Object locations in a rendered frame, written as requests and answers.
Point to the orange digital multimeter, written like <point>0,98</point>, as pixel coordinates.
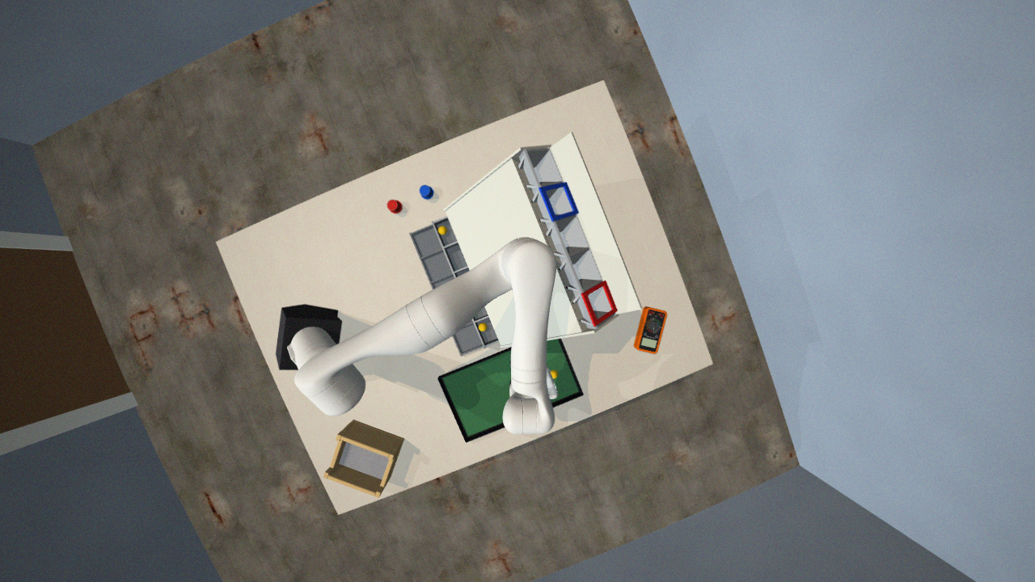
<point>650,330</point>

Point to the dark blue rectangular frame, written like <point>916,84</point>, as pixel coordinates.
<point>548,203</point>

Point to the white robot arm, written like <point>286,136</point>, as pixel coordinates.
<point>524,265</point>

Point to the dark red rectangular frame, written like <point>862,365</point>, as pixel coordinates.
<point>589,307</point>

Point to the open wooden crate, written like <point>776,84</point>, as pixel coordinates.
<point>363,454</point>

